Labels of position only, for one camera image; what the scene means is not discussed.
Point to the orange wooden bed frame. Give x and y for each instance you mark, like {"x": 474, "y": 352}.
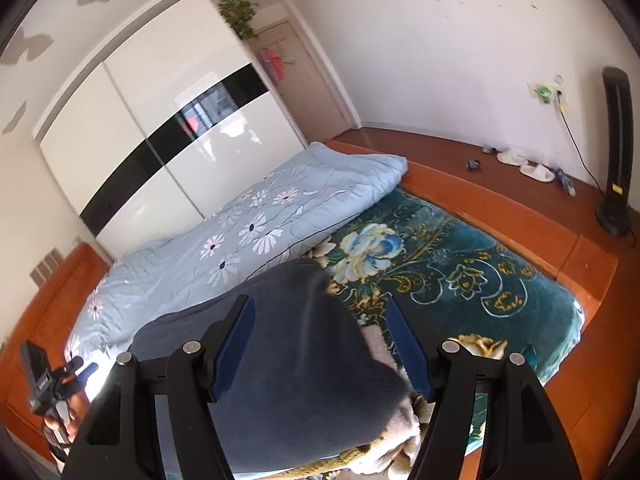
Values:
{"x": 595, "y": 388}

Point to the olive fleece garment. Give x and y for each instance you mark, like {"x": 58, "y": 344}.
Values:
{"x": 325, "y": 464}

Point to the beige fluffy garment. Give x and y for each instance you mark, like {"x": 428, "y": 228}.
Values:
{"x": 403, "y": 418}

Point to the person's left hand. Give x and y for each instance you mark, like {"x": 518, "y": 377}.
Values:
{"x": 65, "y": 417}

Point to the white slipper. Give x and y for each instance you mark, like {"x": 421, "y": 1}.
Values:
{"x": 538, "y": 172}
{"x": 512, "y": 158}

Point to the wooden room door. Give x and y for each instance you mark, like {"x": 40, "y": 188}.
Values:
{"x": 303, "y": 90}

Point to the black tower fan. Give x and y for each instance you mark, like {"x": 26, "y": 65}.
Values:
{"x": 613, "y": 213}

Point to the small dark floor object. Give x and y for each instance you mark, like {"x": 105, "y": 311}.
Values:
{"x": 473, "y": 165}

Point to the green hanging plant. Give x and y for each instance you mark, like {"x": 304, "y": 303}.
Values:
{"x": 239, "y": 15}

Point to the wall power socket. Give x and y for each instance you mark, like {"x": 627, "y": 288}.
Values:
{"x": 559, "y": 100}

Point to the black and white fleece hoodie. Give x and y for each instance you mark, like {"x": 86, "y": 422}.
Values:
{"x": 307, "y": 386}

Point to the white slipper left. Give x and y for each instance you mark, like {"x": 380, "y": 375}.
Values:
{"x": 512, "y": 158}

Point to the pink hanging item on door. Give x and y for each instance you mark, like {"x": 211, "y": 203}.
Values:
{"x": 273, "y": 64}

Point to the white glossy wardrobe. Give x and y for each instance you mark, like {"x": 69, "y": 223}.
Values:
{"x": 174, "y": 124}

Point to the white slipper right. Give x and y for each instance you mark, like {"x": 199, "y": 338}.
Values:
{"x": 538, "y": 172}

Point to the teal floral bed blanket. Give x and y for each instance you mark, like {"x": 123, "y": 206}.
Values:
{"x": 458, "y": 279}

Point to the light blue floral quilt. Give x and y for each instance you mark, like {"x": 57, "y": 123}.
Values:
{"x": 279, "y": 217}

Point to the blue floor object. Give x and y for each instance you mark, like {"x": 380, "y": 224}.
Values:
{"x": 564, "y": 181}

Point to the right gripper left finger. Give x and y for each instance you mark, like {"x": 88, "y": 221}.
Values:
{"x": 155, "y": 411}

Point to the orange wooden headboard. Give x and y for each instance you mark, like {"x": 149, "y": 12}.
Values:
{"x": 47, "y": 321}

